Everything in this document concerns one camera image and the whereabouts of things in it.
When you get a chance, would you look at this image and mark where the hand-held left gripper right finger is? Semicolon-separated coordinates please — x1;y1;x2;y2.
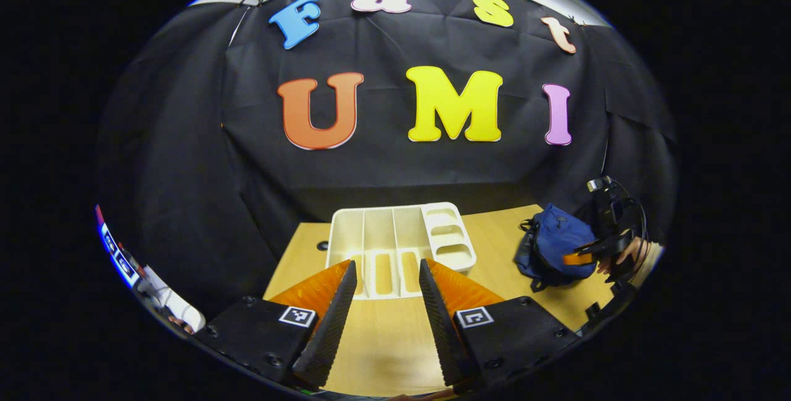
418;258;582;389

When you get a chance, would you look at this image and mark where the blue schoolbag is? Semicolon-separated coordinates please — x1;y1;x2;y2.
514;203;599;293

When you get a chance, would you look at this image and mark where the white bookshelf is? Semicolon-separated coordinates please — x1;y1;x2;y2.
326;202;478;300

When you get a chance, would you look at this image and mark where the white blurred object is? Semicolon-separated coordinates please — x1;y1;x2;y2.
139;265;206;334

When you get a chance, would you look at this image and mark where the blue lit device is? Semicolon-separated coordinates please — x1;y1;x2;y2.
96;203;142;287

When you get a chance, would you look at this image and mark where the black backdrop cloth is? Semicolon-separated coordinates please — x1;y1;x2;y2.
96;0;677;321

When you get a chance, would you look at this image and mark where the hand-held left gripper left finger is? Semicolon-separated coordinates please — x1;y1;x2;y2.
195;259;359;389

